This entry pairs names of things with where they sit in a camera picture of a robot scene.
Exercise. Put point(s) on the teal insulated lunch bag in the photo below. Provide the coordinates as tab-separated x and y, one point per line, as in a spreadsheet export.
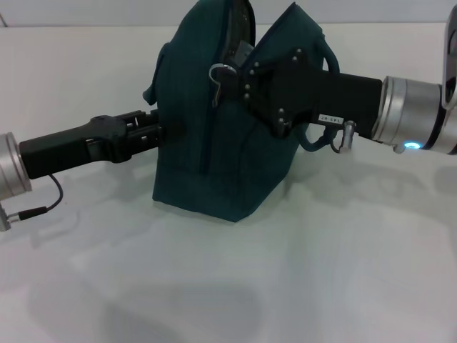
185	143

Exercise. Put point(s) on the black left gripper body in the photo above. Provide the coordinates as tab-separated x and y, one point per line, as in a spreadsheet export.
71	143

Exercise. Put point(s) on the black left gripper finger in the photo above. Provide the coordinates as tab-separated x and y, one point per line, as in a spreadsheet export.
141	117
157	137

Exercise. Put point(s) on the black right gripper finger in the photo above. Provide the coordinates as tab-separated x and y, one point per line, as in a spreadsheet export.
250	73
253	94

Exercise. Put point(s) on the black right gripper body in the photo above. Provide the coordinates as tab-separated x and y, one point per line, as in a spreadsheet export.
321	96

